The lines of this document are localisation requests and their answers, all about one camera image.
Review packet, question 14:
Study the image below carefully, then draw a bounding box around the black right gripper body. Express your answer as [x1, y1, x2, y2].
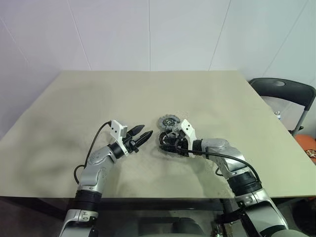
[171, 130, 192, 157]

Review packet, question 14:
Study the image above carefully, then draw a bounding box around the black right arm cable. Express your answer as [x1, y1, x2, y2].
[177, 147, 261, 185]

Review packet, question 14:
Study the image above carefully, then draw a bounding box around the small metal fitting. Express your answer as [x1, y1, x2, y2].
[211, 217, 226, 237]

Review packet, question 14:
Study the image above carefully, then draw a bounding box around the dark rounded hump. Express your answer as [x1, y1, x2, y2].
[172, 217, 206, 237]

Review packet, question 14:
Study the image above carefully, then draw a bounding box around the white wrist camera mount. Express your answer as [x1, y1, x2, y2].
[179, 118, 198, 158]
[110, 120, 129, 156]

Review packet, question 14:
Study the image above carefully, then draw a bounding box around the black table frame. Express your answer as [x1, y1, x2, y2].
[0, 197, 247, 223]

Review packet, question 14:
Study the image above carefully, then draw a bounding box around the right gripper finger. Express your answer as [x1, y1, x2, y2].
[161, 144, 185, 156]
[170, 129, 186, 139]

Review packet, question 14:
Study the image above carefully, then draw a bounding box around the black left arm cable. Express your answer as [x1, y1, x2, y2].
[73, 120, 112, 185]

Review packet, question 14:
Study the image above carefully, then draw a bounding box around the black folding chair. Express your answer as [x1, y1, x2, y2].
[248, 78, 316, 136]

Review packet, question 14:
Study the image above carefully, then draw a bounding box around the grey motor end cover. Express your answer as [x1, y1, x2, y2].
[157, 114, 182, 129]

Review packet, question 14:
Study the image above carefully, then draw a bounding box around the motor stator with copper windings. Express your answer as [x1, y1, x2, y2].
[156, 130, 185, 156]

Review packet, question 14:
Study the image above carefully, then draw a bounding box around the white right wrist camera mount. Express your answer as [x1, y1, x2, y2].
[179, 118, 198, 158]

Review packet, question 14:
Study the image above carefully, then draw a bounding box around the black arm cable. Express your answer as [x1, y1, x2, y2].
[73, 120, 112, 185]
[177, 147, 261, 185]

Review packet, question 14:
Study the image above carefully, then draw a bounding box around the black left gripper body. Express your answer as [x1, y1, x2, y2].
[122, 134, 140, 154]

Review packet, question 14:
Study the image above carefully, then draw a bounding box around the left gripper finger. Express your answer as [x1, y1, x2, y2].
[136, 130, 155, 147]
[128, 124, 145, 136]

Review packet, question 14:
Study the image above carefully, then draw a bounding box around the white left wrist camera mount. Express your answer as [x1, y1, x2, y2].
[110, 120, 129, 156]

